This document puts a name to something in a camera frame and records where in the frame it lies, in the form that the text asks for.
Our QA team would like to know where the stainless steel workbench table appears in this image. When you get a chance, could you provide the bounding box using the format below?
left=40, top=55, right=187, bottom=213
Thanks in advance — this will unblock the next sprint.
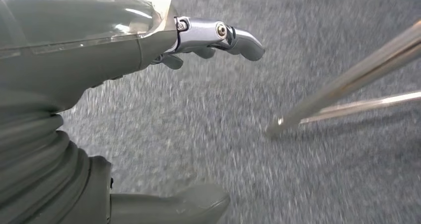
left=265, top=20, right=421, bottom=139

